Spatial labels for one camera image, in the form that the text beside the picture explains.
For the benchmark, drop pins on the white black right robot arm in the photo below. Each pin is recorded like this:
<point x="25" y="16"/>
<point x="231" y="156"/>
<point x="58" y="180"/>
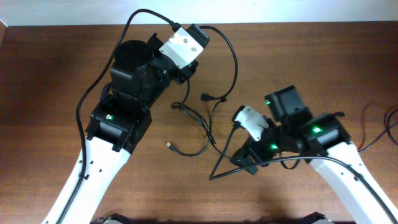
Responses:
<point x="322" y="142"/>

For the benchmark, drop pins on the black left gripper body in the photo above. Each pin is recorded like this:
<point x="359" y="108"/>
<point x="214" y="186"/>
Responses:
<point x="182" y="74"/>

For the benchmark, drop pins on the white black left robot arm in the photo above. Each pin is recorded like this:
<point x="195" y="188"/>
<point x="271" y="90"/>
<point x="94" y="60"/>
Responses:
<point x="139" y="75"/>

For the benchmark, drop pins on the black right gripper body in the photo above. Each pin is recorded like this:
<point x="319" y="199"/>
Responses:
<point x="245" y="160"/>

